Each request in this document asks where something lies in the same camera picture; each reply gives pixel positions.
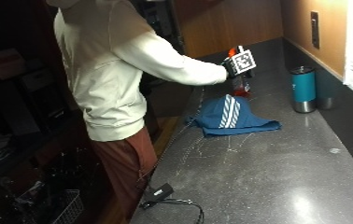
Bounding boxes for white marker cube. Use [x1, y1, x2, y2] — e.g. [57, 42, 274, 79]
[230, 49, 257, 75]

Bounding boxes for blue cloth with white stripes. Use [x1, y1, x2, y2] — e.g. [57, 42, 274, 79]
[185, 93, 284, 138]

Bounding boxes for teal steel tumbler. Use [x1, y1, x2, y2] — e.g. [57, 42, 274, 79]
[288, 65, 318, 114]

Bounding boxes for the person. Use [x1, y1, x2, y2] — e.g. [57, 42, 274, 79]
[45, 0, 230, 223]

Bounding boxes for small black box device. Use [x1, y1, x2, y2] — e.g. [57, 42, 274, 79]
[141, 182, 176, 203]

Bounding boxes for black wall switch plate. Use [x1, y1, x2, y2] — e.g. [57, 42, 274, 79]
[309, 10, 322, 50]

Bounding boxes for black cable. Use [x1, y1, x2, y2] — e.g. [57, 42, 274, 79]
[140, 197, 205, 224]

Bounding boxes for white wire basket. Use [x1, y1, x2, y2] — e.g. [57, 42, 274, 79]
[13, 189, 85, 224]

